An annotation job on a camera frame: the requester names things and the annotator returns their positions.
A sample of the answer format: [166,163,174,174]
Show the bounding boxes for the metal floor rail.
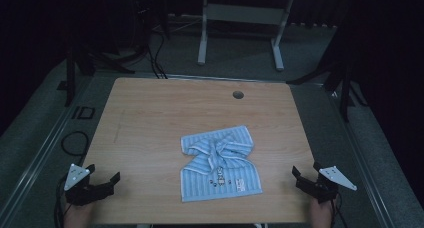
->
[0,73,101,222]
[324,84,398,228]

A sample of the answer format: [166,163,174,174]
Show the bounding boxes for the person's left hand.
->
[63,201,95,228]

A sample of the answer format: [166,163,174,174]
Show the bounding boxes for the left hand-held gripper cable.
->
[54,173,70,228]

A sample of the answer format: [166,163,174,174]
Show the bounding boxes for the person's right hand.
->
[308,197,335,228]

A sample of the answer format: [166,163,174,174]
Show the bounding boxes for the black metal stand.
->
[287,21,369,123]
[57,37,136,108]

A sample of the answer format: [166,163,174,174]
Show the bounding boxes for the blue striped towel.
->
[179,124,264,203]

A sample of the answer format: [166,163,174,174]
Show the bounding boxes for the right hand-held gripper cable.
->
[331,192,349,228]

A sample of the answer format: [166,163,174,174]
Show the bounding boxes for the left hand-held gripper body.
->
[63,163,101,206]

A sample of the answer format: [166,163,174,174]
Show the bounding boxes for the white metal desk frame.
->
[197,0,296,72]

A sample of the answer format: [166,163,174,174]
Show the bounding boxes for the black hanging cables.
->
[145,29,169,80]

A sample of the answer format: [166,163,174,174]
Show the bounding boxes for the hand-held gripper cable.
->
[54,173,70,228]
[331,192,349,228]

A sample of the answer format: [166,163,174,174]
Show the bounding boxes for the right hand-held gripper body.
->
[313,161,358,204]

